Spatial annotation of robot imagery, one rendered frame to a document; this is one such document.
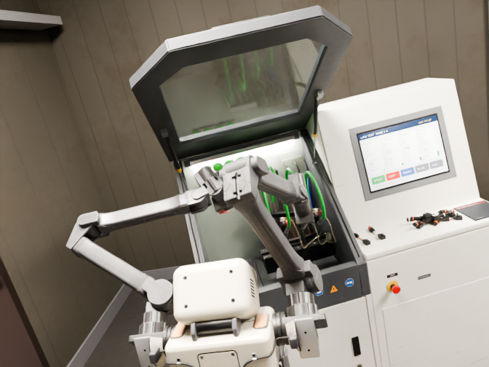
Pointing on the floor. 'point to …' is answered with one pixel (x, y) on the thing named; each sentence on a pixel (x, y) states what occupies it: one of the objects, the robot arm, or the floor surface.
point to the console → (454, 302)
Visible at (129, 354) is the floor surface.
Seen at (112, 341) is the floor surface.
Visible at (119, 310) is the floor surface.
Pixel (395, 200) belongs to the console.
